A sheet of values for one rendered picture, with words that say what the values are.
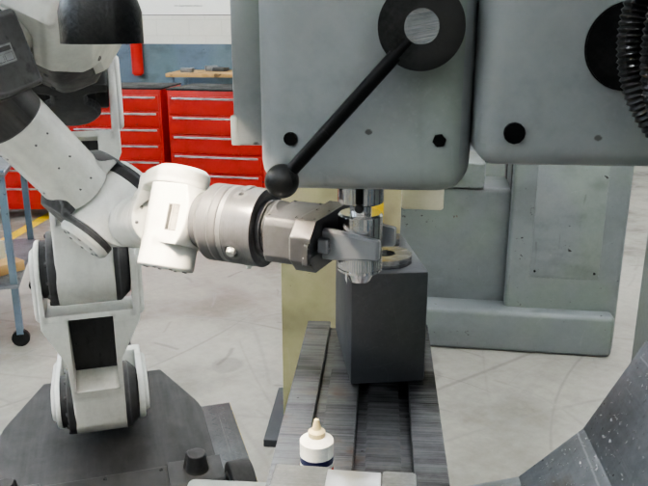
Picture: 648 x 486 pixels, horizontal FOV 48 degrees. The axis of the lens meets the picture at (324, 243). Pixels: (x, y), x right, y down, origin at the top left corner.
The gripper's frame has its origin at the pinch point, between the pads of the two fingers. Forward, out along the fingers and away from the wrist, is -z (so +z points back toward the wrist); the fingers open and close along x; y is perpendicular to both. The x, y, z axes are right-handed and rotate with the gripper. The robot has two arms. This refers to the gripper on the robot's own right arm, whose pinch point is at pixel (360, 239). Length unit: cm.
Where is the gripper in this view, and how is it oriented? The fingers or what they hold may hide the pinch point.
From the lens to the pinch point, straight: 77.5
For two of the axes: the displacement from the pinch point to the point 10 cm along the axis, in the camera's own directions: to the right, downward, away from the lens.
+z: -9.2, -1.2, 3.7
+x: 3.9, -2.6, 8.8
